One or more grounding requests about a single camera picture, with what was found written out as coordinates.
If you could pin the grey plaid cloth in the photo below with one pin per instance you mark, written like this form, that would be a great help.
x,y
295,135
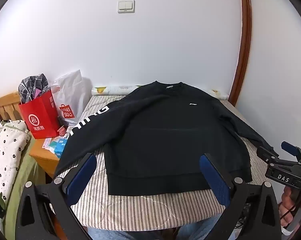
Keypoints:
x,y
30,85

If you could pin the green bed sheet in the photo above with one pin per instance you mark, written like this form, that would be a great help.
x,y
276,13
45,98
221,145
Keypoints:
x,y
20,177

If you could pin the black sweatshirt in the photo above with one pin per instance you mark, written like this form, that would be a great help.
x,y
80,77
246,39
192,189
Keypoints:
x,y
165,135

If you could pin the wooden headboard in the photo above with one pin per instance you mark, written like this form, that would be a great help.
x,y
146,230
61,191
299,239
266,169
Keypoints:
x,y
5,105

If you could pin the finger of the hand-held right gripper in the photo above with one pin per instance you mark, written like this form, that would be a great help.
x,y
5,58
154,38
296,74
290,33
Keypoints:
x,y
290,148
265,155

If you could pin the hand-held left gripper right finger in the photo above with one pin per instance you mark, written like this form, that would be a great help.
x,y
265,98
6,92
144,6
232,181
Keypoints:
x,y
215,180

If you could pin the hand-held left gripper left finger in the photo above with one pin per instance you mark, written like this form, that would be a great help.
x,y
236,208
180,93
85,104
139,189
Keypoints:
x,y
81,177

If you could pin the white paper leaflet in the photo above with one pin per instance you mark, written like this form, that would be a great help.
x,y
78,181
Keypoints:
x,y
48,143

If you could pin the white floral quilt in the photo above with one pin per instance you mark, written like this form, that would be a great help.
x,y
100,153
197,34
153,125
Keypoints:
x,y
5,155

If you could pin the wooden nightstand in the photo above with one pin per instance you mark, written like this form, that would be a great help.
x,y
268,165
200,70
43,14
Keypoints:
x,y
44,160

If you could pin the red paper bag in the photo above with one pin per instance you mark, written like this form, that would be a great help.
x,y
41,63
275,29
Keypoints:
x,y
40,120

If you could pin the white wall light switch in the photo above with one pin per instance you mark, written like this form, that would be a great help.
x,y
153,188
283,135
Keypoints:
x,y
126,6

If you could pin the white plastic shopping bag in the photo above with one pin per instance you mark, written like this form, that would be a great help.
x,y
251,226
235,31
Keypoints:
x,y
73,92

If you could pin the brown wooden door frame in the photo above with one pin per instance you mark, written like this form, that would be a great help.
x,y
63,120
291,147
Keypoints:
x,y
245,42

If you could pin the white fruit-print mattress pad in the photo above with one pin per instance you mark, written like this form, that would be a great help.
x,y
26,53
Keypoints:
x,y
115,89

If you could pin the person's right hand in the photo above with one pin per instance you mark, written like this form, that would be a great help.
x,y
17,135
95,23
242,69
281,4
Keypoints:
x,y
286,205

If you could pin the blue small box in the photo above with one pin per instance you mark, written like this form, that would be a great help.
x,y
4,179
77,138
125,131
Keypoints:
x,y
60,150

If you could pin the striped bed blanket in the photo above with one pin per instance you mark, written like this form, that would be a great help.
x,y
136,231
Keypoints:
x,y
140,210

